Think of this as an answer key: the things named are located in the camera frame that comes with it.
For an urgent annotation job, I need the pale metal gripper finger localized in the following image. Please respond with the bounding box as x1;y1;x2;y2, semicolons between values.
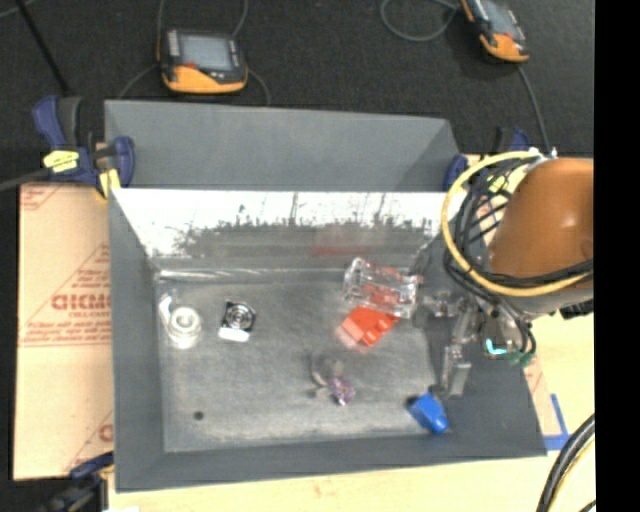
439;344;458;396
452;360;474;399

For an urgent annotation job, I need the blue rounded block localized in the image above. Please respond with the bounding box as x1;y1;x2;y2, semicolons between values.
406;392;450;436

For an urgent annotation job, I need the red toy brick block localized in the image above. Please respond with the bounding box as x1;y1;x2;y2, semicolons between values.
338;305;402;354

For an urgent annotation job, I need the clear plastic box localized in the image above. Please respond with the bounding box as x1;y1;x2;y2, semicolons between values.
342;257;422;321

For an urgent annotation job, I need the purple and grey small toy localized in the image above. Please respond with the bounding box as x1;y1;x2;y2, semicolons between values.
309;351;358;407

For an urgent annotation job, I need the black and silver square box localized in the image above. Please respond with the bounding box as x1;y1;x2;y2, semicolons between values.
217;299;258;344

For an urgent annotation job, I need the grey metal bin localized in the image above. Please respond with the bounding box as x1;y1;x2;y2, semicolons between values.
103;98;549;494

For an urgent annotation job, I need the brown cardboard board, red print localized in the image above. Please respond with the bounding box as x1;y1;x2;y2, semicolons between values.
12;180;562;482

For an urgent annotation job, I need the black cylinder on white bracket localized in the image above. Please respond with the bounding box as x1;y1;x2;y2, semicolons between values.
559;299;595;320

